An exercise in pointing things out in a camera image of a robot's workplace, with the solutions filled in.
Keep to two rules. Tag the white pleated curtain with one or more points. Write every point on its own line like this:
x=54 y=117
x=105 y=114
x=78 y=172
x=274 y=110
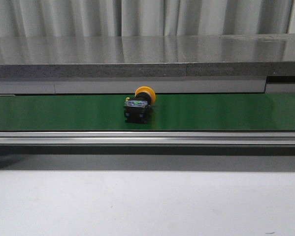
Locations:
x=145 y=17

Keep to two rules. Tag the grey speckled stone counter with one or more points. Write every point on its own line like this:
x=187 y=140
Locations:
x=169 y=64

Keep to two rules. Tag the aluminium conveyor frame rail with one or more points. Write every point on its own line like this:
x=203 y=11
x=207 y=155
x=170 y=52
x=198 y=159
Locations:
x=149 y=151

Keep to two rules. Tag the green conveyor belt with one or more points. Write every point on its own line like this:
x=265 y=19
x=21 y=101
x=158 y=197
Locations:
x=188 y=112

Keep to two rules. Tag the yellow mushroom push button switch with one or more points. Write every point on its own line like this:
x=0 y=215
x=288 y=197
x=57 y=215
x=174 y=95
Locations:
x=137 y=108

